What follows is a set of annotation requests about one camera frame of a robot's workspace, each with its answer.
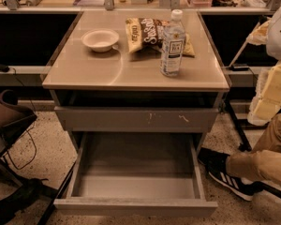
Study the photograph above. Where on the white bowl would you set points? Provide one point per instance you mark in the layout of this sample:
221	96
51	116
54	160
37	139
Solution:
100	40

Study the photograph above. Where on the brown chair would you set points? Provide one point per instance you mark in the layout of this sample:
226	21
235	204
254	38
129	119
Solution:
15	119

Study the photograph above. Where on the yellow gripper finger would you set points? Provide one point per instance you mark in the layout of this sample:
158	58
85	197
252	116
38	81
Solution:
259	34
267	101

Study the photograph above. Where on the black shoe bottom left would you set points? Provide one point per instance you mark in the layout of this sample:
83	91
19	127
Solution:
20	199

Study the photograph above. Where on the grey drawer cabinet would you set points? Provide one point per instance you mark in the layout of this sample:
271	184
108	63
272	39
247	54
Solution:
80	77

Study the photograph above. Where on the black white sneaker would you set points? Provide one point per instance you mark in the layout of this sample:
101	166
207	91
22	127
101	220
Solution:
215	165

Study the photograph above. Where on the tan trouser leg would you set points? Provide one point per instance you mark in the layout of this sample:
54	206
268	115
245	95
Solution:
264	161

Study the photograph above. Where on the open grey middle drawer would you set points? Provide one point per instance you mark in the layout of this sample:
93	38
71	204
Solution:
136	174

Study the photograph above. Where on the clear plastic water bottle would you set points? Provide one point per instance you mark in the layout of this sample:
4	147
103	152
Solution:
173	45

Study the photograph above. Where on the closed grey top drawer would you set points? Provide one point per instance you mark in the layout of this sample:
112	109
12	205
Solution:
195	120

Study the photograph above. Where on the sea salt chip bag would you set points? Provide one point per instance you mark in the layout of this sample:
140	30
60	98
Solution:
147	32

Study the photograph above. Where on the white stick with base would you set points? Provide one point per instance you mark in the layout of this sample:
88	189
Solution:
231	65

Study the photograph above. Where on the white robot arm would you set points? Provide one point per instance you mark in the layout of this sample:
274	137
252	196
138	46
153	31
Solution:
273	45

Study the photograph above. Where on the black power adapter left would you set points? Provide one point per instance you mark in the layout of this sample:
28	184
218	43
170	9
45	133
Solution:
4	68

